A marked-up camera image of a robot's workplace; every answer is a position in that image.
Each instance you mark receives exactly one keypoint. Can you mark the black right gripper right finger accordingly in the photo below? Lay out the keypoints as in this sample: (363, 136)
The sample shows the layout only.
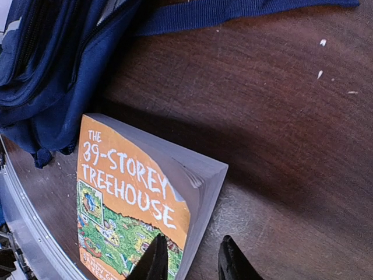
(233, 264)

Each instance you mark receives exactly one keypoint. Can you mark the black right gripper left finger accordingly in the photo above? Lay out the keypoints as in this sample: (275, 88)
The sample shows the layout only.
(153, 265)

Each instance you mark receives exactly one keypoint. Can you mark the orange green treehouse book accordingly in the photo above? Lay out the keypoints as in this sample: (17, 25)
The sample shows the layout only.
(132, 186)

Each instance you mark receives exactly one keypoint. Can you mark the navy blue student backpack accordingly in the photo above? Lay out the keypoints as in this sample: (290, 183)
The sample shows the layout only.
(53, 54)

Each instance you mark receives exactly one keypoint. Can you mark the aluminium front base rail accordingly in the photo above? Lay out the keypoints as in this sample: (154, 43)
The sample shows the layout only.
(33, 243)

